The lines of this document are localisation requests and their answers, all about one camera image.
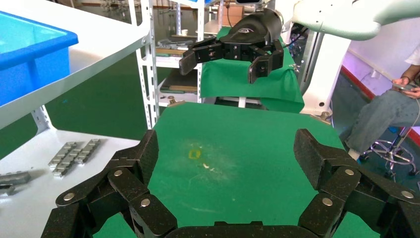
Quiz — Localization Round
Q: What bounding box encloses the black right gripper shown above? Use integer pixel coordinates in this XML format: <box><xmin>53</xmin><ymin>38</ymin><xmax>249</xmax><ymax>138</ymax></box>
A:
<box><xmin>178</xmin><ymin>8</ymin><xmax>285</xmax><ymax>84</ymax></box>

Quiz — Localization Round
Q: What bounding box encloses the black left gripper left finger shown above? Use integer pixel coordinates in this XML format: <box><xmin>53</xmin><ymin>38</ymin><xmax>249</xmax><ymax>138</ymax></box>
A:
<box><xmin>41</xmin><ymin>129</ymin><xmax>178</xmax><ymax>238</ymax></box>

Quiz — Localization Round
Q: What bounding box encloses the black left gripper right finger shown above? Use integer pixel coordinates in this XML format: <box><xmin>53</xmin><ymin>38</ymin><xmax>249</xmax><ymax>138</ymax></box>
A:
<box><xmin>293</xmin><ymin>128</ymin><xmax>420</xmax><ymax>238</ymax></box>

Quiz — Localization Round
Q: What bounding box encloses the green cloth draped over stand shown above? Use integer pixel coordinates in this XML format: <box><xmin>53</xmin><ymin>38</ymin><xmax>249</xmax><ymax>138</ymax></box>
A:
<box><xmin>200</xmin><ymin>27</ymin><xmax>305</xmax><ymax>114</ymax></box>

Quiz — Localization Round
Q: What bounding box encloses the brown cardboard box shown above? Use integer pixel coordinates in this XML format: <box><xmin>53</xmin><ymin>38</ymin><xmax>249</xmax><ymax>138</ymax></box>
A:
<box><xmin>225</xmin><ymin>4</ymin><xmax>245</xmax><ymax>27</ymax></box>

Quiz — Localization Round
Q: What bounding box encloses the grey ribbed metal strip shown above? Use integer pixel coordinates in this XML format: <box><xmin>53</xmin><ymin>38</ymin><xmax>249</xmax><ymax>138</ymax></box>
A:
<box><xmin>0</xmin><ymin>171</ymin><xmax>32</xmax><ymax>186</ymax></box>
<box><xmin>48</xmin><ymin>141</ymin><xmax>78</xmax><ymax>168</ymax></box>
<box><xmin>74</xmin><ymin>138</ymin><xmax>102</xmax><ymax>165</ymax></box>
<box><xmin>52</xmin><ymin>142</ymin><xmax>87</xmax><ymax>178</ymax></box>

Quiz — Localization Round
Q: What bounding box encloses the dark flat board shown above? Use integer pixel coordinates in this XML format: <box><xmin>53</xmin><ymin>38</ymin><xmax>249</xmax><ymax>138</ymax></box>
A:
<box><xmin>160</xmin><ymin>69</ymin><xmax>199</xmax><ymax>94</ymax></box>

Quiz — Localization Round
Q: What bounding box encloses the pile of metal tools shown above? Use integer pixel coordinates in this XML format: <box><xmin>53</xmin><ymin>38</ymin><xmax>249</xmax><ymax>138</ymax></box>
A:
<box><xmin>157</xmin><ymin>38</ymin><xmax>195</xmax><ymax>50</ymax></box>

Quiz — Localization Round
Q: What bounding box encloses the metal binder clip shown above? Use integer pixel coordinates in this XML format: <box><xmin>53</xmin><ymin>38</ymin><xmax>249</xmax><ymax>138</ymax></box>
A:
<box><xmin>310</xmin><ymin>111</ymin><xmax>332</xmax><ymax>125</ymax></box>
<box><xmin>166</xmin><ymin>95</ymin><xmax>187</xmax><ymax>108</ymax></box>

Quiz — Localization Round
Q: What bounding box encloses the white storage rack with items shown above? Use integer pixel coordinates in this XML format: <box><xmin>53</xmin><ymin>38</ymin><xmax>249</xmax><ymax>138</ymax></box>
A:
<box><xmin>128</xmin><ymin>0</ymin><xmax>219</xmax><ymax>109</ymax></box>

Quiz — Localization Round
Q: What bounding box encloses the seated person in jeans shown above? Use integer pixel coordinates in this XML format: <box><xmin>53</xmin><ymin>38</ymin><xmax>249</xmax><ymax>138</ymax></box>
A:
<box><xmin>344</xmin><ymin>43</ymin><xmax>420</xmax><ymax>162</ymax></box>

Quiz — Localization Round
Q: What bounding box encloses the stool with chrome base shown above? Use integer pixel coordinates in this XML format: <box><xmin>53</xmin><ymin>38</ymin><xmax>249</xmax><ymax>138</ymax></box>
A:
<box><xmin>362</xmin><ymin>126</ymin><xmax>420</xmax><ymax>177</ymax></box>

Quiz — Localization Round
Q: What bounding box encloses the white robot torso column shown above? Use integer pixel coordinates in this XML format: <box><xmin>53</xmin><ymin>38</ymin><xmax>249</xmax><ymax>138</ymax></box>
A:
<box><xmin>300</xmin><ymin>31</ymin><xmax>352</xmax><ymax>117</ymax></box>

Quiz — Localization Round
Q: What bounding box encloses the green flat table cloth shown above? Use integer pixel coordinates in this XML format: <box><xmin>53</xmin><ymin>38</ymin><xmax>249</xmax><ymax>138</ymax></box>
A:
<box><xmin>93</xmin><ymin>102</ymin><xmax>379</xmax><ymax>238</ymax></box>

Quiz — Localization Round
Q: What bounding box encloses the mobile phone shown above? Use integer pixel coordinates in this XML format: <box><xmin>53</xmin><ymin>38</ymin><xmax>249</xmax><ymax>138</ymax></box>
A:
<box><xmin>392</xmin><ymin>82</ymin><xmax>417</xmax><ymax>92</ymax></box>

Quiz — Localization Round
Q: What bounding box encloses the blue plastic bin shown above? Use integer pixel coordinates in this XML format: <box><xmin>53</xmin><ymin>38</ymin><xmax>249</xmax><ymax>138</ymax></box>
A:
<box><xmin>0</xmin><ymin>10</ymin><xmax>79</xmax><ymax>107</ymax></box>

